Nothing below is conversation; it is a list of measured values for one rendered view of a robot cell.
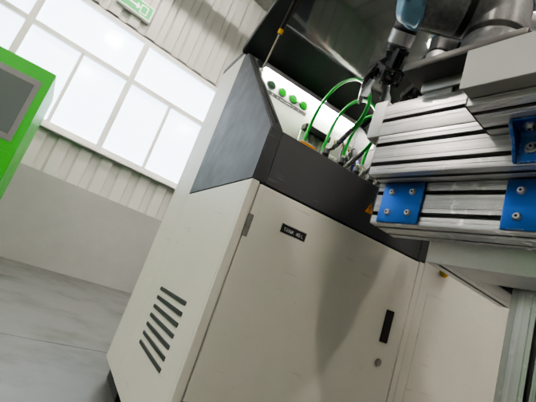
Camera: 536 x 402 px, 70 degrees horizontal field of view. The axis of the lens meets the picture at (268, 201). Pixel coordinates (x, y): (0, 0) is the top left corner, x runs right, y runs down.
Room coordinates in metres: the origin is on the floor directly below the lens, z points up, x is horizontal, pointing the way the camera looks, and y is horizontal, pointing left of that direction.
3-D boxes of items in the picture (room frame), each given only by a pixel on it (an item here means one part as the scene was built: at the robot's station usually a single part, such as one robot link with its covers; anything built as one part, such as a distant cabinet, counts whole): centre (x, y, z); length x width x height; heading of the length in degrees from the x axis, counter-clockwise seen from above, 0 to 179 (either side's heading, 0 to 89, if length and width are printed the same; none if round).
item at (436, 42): (1.12, -0.39, 1.51); 0.09 x 0.08 x 0.11; 81
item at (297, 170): (1.13, -0.25, 0.87); 0.62 x 0.04 x 0.16; 115
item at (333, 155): (1.69, -0.25, 1.20); 0.13 x 0.03 x 0.31; 115
